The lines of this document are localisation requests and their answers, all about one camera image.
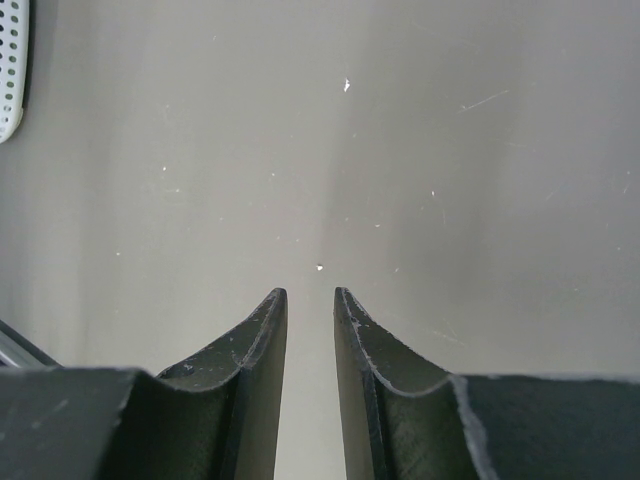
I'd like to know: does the white perforated plastic basket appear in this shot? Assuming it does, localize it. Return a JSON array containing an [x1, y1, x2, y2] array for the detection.
[[0, 0, 34, 144]]

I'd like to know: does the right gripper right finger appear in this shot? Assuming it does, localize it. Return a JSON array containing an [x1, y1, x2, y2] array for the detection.
[[334, 287, 639, 479]]

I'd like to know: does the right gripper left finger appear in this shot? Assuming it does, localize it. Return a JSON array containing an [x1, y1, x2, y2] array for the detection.
[[1, 288, 287, 479]]

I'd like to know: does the aluminium frame rail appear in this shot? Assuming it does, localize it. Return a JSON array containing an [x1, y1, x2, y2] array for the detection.
[[0, 321, 60, 368]]

